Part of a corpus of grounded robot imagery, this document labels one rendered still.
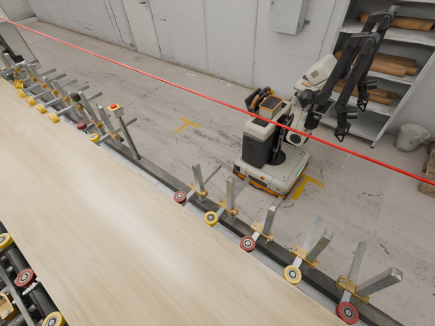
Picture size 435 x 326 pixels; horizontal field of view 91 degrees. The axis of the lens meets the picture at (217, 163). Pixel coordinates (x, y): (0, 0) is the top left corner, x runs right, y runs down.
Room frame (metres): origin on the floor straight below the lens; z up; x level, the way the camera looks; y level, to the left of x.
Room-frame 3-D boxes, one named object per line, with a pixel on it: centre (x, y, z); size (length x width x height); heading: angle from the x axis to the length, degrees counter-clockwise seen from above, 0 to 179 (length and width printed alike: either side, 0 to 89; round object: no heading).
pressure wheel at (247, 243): (0.43, -0.13, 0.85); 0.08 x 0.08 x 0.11
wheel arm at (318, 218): (0.42, -0.45, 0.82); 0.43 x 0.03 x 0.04; 140
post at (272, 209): (0.51, -0.25, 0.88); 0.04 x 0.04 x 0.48; 50
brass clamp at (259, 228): (0.53, -0.24, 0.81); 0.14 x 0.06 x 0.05; 50
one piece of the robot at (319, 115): (1.43, -0.84, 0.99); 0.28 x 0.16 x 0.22; 139
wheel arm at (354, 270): (0.26, -0.64, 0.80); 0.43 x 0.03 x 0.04; 140
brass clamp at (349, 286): (0.20, -0.62, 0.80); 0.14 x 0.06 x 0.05; 50
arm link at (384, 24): (1.48, -1.11, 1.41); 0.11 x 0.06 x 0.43; 140
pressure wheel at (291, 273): (0.27, -0.32, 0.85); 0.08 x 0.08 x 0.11
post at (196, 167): (0.84, 0.13, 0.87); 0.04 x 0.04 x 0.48; 50
